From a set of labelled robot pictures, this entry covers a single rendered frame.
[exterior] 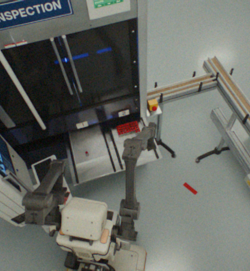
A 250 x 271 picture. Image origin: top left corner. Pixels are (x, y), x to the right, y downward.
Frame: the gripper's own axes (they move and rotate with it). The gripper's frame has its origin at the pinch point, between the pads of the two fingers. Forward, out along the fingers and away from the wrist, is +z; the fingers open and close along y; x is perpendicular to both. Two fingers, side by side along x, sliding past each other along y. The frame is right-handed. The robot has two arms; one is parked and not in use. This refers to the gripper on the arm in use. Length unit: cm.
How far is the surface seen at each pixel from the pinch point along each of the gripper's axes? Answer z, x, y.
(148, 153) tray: 14.1, 0.1, 3.7
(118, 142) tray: 14.0, 19.4, 20.7
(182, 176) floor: 103, -39, 9
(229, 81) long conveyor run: 13, -88, 46
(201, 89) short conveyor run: 14, -63, 48
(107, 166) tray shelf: 13.5, 33.4, 2.8
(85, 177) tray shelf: 13, 50, 0
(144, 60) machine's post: -47, -9, 39
